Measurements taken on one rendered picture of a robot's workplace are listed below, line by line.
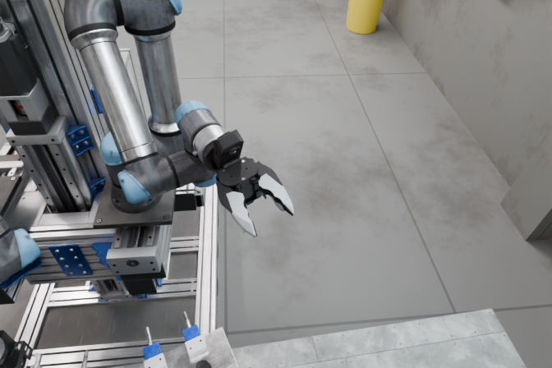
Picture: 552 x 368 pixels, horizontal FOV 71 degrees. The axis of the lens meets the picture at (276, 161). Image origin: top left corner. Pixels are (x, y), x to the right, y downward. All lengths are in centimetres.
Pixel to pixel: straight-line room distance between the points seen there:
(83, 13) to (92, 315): 148
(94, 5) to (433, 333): 123
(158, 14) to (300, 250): 173
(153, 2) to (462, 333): 122
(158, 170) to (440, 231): 210
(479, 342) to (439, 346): 12
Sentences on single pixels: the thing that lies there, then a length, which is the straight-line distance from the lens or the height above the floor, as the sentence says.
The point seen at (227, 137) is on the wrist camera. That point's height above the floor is 154.
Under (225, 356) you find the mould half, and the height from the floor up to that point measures 85.
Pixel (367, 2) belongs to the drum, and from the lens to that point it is 461.
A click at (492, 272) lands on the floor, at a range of 263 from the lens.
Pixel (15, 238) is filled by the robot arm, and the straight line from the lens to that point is 98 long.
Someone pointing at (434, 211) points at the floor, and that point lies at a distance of 276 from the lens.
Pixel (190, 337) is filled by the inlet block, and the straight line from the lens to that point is 118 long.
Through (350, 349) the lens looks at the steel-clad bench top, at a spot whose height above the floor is 80.
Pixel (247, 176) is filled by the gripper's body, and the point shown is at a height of 147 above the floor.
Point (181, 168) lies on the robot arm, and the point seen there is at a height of 136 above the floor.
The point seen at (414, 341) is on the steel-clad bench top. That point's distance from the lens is 131.
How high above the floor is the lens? 195
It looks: 43 degrees down
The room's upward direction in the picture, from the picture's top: 3 degrees clockwise
